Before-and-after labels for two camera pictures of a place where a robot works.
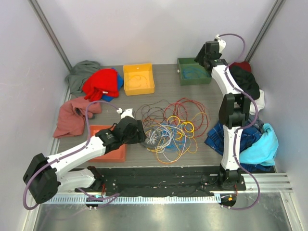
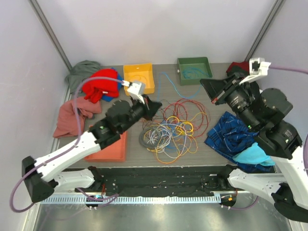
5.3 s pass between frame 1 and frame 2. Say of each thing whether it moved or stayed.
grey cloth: stayed
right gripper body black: moved
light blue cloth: stayed
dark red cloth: stayed
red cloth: stayed
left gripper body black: moved
